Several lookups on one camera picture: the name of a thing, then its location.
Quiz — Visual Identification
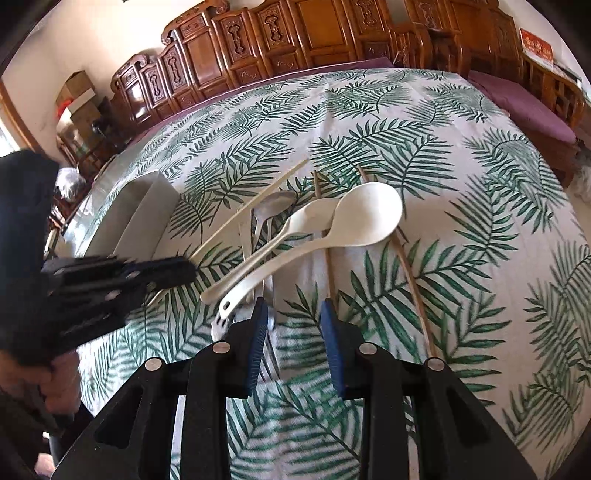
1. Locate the stack of cardboard boxes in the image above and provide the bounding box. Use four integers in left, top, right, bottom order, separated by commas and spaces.
54, 71, 103, 139

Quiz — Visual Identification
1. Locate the metal spoon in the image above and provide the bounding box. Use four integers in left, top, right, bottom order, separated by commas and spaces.
247, 190, 297, 264

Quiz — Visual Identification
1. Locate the carved wooden sofa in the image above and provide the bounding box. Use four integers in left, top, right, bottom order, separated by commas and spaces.
110, 0, 398, 136

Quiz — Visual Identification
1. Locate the grey fuzzy bundle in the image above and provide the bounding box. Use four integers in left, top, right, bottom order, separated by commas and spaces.
54, 167, 89, 200

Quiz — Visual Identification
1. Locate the person's left hand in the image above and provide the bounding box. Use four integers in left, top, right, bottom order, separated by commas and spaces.
0, 348, 81, 416

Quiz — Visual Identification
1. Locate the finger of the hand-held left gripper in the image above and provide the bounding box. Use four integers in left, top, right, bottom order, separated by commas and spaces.
60, 277, 151, 326
111, 257, 198, 290

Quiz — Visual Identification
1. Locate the white utensil container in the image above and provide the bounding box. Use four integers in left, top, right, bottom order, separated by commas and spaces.
76, 170, 186, 259

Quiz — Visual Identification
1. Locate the glass side cabinet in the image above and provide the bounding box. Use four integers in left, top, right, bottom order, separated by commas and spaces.
56, 121, 118, 182

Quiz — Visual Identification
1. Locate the thin metal utensil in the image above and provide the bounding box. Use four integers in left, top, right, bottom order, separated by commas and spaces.
262, 222, 280, 370

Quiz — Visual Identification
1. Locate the leaf print cloth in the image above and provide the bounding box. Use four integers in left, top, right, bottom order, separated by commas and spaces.
76, 68, 591, 480

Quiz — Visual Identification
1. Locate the wooden armchair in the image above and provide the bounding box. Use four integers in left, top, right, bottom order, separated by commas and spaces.
390, 18, 468, 77

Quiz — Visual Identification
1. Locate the purple seat cushion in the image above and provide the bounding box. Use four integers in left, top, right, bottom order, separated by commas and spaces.
468, 69, 578, 145

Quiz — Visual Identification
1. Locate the wooden side bench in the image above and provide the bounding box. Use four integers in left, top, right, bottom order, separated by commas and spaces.
466, 7, 588, 185

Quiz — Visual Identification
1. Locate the small white plastic spoon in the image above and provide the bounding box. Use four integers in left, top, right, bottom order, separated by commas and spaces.
201, 198, 345, 304

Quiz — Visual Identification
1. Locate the red calendar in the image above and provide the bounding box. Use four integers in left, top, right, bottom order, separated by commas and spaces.
519, 28, 555, 66

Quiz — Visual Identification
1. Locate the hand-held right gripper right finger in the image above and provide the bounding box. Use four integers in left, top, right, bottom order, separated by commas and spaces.
320, 298, 539, 480

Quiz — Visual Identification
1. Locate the large white plastic spoon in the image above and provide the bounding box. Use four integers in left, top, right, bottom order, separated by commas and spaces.
218, 182, 403, 321

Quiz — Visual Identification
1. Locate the white plastic bag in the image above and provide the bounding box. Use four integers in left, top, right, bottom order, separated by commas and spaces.
571, 164, 591, 206

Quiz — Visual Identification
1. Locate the long brown wooden chopstick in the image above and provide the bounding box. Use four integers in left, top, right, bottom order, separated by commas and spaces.
355, 165, 438, 360

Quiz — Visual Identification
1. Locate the short brown wooden chopstick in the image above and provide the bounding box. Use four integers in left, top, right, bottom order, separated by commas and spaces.
312, 171, 337, 303

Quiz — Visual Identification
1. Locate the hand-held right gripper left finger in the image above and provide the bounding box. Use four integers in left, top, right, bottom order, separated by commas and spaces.
50, 296, 269, 480

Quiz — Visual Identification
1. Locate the person's left forearm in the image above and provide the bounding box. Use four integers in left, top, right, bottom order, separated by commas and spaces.
0, 388, 93, 480

